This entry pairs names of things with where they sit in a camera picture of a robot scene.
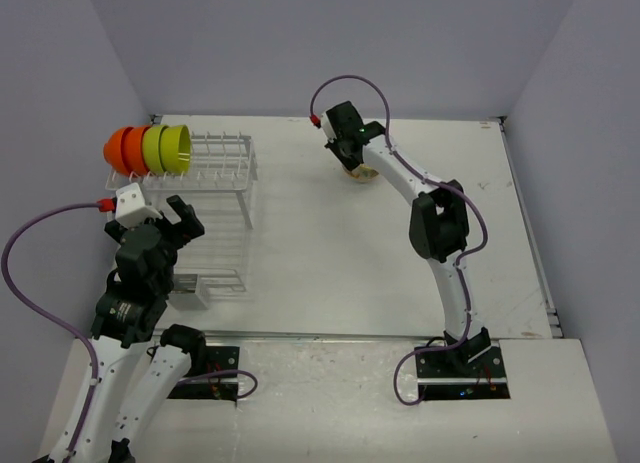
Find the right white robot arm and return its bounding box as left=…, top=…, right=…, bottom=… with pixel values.
left=311, top=101, right=491, bottom=376

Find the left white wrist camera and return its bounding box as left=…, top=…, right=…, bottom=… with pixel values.
left=115, top=183, right=162, bottom=229

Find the clear cutlery holder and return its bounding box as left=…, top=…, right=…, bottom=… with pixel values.
left=169, top=273, right=209, bottom=312

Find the floral patterned white bowl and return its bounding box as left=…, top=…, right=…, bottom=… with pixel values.
left=342, top=165, right=379, bottom=183

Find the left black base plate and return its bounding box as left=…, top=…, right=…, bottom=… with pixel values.
left=168, top=345, right=240, bottom=402

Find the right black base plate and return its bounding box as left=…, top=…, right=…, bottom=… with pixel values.
left=415, top=343, right=511, bottom=402

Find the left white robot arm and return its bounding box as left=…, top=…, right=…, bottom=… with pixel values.
left=43, top=188, right=208, bottom=462

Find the lime green bowl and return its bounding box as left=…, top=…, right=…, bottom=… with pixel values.
left=159, top=125, right=192, bottom=174
left=142, top=125, right=167, bottom=175

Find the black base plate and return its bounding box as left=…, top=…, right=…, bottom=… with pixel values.
left=415, top=343, right=511, bottom=402
left=168, top=345, right=240, bottom=402

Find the orange bowl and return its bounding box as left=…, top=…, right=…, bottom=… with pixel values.
left=103, top=126, right=133, bottom=176
left=122, top=126, right=149, bottom=177

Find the white wire dish rack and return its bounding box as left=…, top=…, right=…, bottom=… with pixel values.
left=106, top=132, right=258, bottom=298

